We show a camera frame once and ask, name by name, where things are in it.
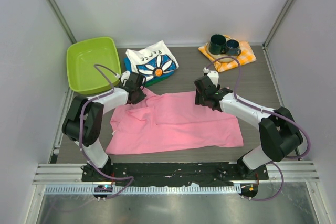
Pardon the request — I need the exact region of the pink t shirt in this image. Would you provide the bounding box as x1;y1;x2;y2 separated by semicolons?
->
106;89;244;155

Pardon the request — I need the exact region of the dark green mug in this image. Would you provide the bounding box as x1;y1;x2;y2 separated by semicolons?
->
208;34;227;55

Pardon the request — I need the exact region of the dark blue mug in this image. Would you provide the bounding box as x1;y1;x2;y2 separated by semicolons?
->
225;39;241;56

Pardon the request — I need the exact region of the orange checkered cloth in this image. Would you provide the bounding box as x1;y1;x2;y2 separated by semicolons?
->
198;35;256;65

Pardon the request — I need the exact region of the lime green plastic tub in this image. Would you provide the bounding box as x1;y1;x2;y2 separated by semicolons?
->
66;37;121;95

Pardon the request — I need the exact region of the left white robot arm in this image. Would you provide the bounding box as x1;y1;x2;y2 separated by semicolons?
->
62;71;145;182

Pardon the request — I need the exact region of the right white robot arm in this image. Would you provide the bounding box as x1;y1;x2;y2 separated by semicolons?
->
194;75;303;179

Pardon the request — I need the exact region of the blue folded t shirt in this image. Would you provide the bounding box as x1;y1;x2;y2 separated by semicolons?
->
123;55;177;82

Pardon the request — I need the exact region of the white daisy print t shirt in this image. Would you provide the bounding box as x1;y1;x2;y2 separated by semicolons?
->
123;40;179;85

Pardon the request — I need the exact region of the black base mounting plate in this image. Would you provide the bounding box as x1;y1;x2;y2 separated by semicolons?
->
81;162;269;187

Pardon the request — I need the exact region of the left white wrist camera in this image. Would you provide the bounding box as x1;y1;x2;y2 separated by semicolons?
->
114;70;131;85

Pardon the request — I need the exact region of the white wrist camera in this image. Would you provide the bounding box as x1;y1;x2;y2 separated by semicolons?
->
203;67;219;86
114;70;131;85

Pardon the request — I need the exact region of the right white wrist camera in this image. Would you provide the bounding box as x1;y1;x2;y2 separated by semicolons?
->
203;67;219;86

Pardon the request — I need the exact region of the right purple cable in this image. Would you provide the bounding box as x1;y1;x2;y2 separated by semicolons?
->
203;56;312;201

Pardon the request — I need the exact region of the slotted white cable duct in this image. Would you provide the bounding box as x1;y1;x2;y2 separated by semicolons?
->
44;183;241;195

